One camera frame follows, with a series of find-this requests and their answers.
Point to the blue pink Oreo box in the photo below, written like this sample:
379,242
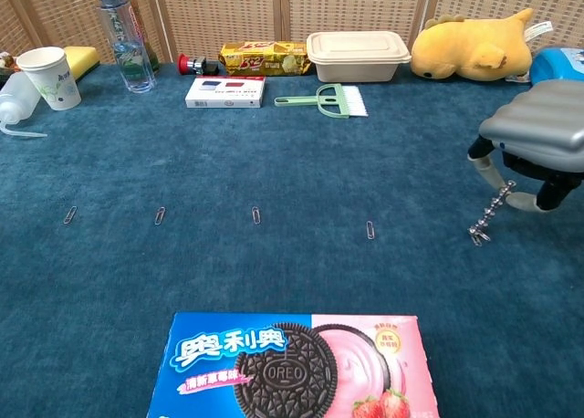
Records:
292,372

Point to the yellow sponge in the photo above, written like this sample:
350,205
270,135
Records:
84,59

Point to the clear water bottle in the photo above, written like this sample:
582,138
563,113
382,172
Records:
130,53

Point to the blue detergent bottle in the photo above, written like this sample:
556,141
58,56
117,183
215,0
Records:
554,64

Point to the blue carpet table cover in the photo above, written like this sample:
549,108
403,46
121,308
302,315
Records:
274,171

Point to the green hand brush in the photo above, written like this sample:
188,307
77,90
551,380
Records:
340,101

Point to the beige lidded lunch box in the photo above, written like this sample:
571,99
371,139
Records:
356,55

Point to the yellow cracker package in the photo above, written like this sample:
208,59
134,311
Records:
264,58

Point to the white red-blue card box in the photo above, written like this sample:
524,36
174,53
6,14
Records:
226,93

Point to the yellow plush toy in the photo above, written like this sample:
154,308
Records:
470,46

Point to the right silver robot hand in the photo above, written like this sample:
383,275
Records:
543,121

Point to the white paper cup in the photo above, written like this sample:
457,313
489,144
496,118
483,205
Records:
50,78

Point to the red emergency stop button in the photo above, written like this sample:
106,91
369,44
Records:
194,64

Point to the woven rattan folding screen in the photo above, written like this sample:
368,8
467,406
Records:
228,12

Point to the translucent squeeze wash bottle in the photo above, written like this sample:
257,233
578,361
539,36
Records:
16,98

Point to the small brown round ornament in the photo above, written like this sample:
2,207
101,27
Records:
5,62

